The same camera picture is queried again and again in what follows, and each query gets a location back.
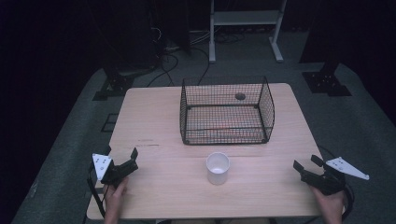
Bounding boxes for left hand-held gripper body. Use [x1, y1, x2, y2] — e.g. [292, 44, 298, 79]
[92, 152, 140, 189]

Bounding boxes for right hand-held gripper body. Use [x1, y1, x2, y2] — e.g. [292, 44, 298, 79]
[300, 156, 371, 197]

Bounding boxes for black wire basket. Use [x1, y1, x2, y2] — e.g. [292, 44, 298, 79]
[179, 76, 276, 146]

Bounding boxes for white cup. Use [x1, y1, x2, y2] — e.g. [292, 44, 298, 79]
[205, 151, 231, 187]

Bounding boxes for person's right hand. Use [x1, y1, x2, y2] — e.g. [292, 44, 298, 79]
[310, 187, 346, 219]

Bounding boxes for person's left hand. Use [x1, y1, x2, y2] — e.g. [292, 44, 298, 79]
[104, 176, 130, 215]

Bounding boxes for black stand base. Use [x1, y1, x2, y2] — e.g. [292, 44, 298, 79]
[302, 62, 353, 98]
[92, 70, 135, 102]

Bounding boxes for white metal stand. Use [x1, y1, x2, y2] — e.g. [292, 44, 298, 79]
[208, 0, 288, 63]

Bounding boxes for black square floor frame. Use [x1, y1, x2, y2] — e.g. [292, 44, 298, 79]
[100, 113, 120, 133]

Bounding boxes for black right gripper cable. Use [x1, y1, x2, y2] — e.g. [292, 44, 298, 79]
[341, 183, 356, 222]

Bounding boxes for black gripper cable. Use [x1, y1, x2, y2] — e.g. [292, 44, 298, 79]
[341, 183, 356, 222]
[86, 162, 107, 219]

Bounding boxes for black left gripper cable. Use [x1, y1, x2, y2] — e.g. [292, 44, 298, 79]
[86, 162, 107, 219]

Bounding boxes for black floor cable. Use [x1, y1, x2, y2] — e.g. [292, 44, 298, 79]
[190, 46, 211, 87]
[146, 51, 180, 89]

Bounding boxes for white floor cables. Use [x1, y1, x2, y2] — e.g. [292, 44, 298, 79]
[166, 29, 213, 52]

